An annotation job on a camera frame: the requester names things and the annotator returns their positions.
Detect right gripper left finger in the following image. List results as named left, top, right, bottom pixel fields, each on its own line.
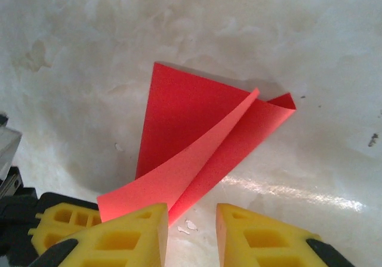
left=34, top=202, right=170, bottom=267

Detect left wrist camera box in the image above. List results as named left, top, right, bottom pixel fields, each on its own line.
left=0, top=113, right=24, bottom=199

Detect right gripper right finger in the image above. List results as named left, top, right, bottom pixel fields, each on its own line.
left=216, top=202, right=355, bottom=267

